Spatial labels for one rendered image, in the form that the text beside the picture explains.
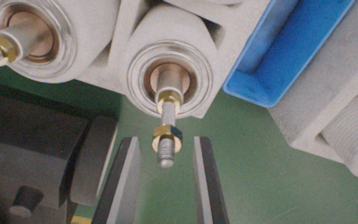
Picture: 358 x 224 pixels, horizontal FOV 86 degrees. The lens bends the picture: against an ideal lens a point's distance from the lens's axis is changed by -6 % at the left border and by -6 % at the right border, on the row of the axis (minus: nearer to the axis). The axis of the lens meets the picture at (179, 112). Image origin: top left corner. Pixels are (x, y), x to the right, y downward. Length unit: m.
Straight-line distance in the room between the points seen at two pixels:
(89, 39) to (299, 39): 0.33
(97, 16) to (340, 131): 0.35
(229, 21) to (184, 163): 0.49
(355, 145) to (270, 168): 0.42
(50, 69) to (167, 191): 0.64
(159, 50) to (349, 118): 0.29
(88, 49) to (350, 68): 0.33
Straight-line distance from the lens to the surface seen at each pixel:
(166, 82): 0.16
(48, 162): 0.43
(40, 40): 0.19
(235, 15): 0.24
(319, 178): 0.88
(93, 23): 0.19
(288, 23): 0.46
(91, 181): 0.43
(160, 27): 0.17
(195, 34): 0.17
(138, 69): 0.18
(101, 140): 0.42
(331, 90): 0.37
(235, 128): 0.57
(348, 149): 0.36
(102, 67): 0.27
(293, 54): 0.40
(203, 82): 0.18
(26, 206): 0.44
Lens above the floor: 0.41
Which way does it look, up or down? 54 degrees down
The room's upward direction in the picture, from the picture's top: 179 degrees clockwise
